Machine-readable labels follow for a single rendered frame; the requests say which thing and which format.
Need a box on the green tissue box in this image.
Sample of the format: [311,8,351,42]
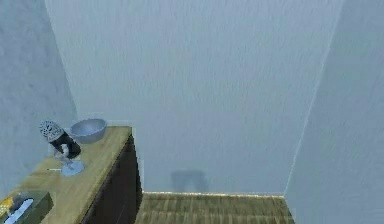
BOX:
[0,190,54,224]

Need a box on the grey bowl dish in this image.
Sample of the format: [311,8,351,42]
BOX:
[69,118,108,145]

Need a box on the wooden top dark cabinet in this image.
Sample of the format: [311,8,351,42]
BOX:
[0,125,144,224]

